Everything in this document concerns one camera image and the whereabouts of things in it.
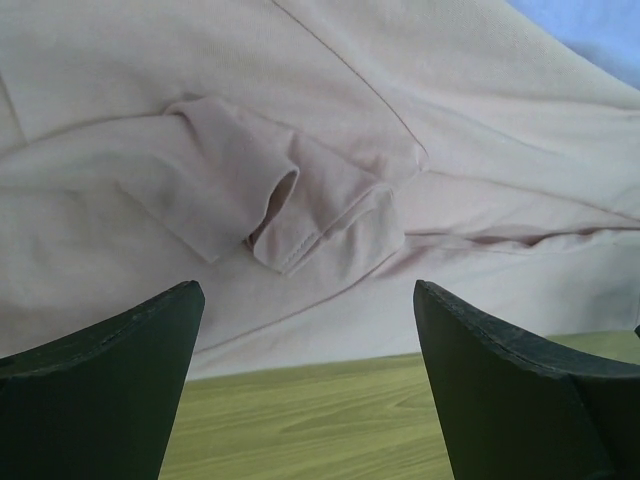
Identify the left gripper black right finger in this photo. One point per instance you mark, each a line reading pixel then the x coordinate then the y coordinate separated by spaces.
pixel 514 405

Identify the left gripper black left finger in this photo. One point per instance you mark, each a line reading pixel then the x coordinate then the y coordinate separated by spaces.
pixel 100 403

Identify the pink printed t shirt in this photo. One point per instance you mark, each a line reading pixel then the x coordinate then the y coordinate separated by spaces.
pixel 307 162

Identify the purple t shirt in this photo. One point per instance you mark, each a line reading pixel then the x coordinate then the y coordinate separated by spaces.
pixel 604 32

